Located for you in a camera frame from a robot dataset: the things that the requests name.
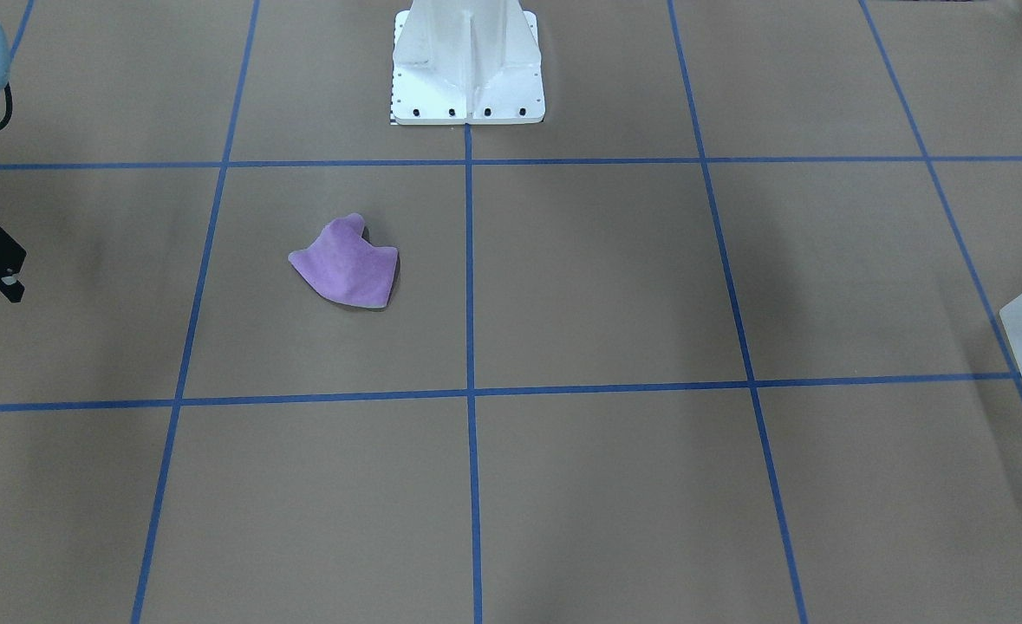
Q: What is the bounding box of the purple microfiber cloth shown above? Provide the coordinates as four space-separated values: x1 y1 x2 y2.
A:
288 213 400 309

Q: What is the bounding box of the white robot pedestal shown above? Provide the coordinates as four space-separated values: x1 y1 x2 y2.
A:
389 1 546 126

